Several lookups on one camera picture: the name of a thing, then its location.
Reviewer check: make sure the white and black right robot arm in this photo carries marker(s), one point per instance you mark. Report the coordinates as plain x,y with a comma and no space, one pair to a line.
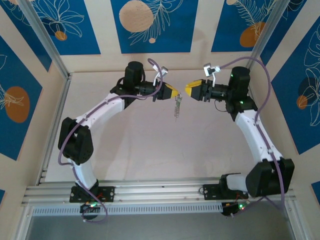
257,142

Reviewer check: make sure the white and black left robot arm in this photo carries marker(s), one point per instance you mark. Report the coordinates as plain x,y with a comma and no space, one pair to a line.
100,110

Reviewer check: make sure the black electronics box green light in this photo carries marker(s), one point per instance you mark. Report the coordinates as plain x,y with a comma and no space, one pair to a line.
87,208
228,210

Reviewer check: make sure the aluminium side rail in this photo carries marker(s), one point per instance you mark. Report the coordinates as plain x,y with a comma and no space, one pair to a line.
255,100
60,107

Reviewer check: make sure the aluminium corner post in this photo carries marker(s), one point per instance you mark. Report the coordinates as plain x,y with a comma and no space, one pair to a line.
45,37
265,37

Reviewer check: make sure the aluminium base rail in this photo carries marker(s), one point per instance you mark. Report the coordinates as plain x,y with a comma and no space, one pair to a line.
162,191

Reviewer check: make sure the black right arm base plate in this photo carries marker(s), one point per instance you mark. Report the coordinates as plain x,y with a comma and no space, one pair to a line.
210,191

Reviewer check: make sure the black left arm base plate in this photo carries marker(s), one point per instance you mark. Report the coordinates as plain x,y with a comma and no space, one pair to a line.
110,193

